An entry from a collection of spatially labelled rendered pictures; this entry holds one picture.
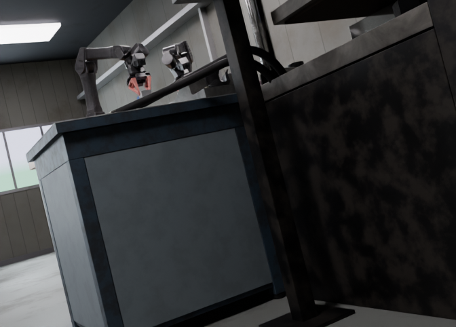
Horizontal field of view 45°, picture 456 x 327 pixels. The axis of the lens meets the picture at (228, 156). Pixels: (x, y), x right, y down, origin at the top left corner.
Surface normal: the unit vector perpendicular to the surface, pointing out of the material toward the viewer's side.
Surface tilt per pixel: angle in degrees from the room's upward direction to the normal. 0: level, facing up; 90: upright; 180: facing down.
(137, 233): 90
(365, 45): 90
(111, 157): 90
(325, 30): 90
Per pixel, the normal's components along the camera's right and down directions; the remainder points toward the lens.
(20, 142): 0.54, -0.16
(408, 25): -0.86, 0.19
